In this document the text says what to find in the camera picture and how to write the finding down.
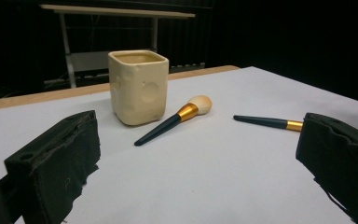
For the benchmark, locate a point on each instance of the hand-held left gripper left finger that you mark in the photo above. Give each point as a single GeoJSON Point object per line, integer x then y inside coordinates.
{"type": "Point", "coordinates": [52, 161]}

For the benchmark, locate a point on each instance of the white paper sheet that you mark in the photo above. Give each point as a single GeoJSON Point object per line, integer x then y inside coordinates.
{"type": "Point", "coordinates": [199, 174]}

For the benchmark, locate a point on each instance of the white metal stand table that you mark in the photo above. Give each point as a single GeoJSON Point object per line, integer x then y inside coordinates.
{"type": "Point", "coordinates": [105, 11]}

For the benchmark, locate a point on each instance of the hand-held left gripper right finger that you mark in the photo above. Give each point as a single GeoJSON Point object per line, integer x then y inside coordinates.
{"type": "Point", "coordinates": [341, 155]}

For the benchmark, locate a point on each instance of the cream ceramic cup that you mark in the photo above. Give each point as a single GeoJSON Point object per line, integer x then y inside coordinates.
{"type": "Point", "coordinates": [136, 93]}

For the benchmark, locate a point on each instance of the wooden spoon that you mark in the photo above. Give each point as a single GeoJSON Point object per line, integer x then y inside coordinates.
{"type": "Point", "coordinates": [161, 127]}

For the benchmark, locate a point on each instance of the power strip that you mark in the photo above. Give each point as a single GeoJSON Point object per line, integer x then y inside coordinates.
{"type": "Point", "coordinates": [186, 67]}

